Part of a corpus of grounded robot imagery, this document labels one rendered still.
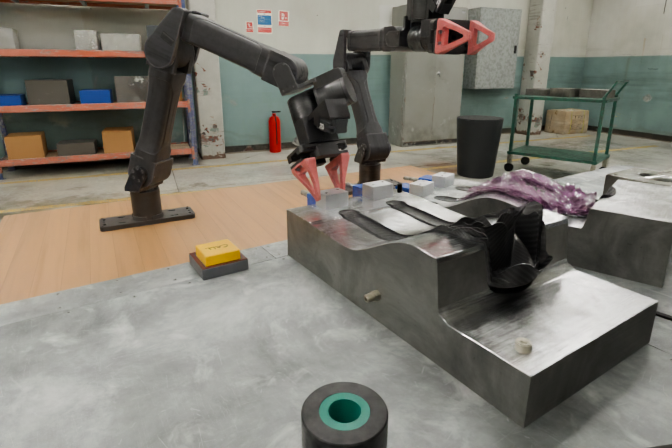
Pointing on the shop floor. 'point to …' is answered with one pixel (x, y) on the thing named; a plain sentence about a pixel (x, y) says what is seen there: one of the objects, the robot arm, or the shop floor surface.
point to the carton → (566, 121)
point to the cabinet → (424, 92)
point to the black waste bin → (477, 145)
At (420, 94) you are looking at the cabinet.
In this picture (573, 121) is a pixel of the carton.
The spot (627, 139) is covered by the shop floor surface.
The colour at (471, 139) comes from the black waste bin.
